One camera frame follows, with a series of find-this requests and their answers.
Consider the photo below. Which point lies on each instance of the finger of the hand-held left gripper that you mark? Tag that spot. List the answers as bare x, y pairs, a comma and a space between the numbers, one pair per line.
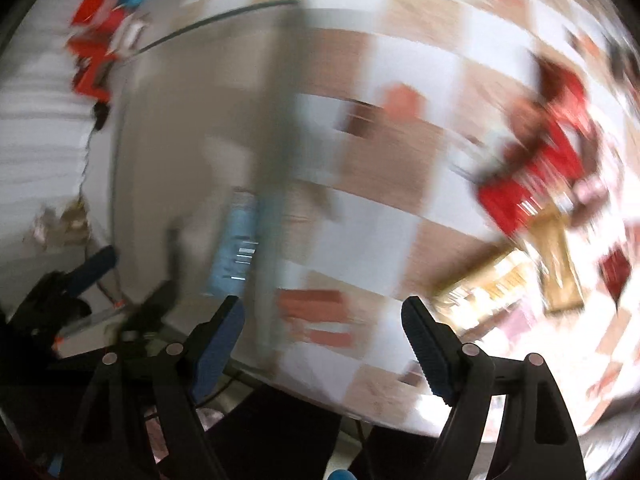
95, 265
155, 302

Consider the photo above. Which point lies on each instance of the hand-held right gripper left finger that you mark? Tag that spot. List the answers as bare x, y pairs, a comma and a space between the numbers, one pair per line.
220, 355

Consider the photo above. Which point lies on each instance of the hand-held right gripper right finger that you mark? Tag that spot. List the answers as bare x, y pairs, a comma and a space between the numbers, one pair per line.
430, 355

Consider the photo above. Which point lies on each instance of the grey cardboard box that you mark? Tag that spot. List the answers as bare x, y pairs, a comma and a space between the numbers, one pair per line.
190, 160

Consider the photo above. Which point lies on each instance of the large red snack packet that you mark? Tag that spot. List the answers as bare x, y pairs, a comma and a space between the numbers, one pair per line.
540, 170

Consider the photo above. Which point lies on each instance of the gold crumpled wrapper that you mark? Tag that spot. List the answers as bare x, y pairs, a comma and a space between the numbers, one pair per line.
60, 222

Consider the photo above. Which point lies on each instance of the light blue snack packet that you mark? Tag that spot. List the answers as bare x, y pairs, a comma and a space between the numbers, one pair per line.
235, 245

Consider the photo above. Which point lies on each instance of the gold snack packet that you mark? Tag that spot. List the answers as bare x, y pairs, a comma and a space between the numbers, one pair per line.
560, 280

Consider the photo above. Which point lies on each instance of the small black object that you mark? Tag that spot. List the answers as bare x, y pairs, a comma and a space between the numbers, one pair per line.
100, 114

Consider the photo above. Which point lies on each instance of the checkered printed tablecloth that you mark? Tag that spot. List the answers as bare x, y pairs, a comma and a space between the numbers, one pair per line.
390, 200

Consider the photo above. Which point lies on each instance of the red plastic stand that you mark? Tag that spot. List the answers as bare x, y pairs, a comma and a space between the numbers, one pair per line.
95, 67

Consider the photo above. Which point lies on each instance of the dark red snack packet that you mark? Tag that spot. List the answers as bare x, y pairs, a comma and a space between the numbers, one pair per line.
615, 270

